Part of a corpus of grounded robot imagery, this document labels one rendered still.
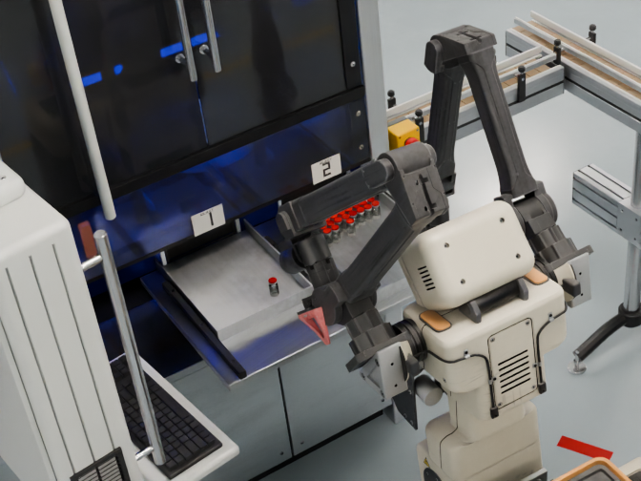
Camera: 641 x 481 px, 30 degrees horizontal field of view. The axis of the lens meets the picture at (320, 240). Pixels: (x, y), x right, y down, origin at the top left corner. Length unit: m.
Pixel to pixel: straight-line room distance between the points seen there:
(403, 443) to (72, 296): 1.75
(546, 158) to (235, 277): 2.16
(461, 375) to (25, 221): 0.83
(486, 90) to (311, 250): 0.48
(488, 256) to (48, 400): 0.85
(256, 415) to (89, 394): 1.14
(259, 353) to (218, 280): 0.30
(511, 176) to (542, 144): 2.51
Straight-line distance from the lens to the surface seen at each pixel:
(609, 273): 4.29
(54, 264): 2.12
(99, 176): 2.64
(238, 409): 3.34
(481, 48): 2.41
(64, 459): 2.37
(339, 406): 3.55
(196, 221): 2.91
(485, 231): 2.22
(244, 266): 2.98
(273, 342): 2.76
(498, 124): 2.42
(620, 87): 3.50
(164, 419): 2.71
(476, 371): 2.25
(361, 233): 3.03
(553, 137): 4.97
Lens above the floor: 2.72
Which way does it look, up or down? 37 degrees down
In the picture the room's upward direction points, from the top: 7 degrees counter-clockwise
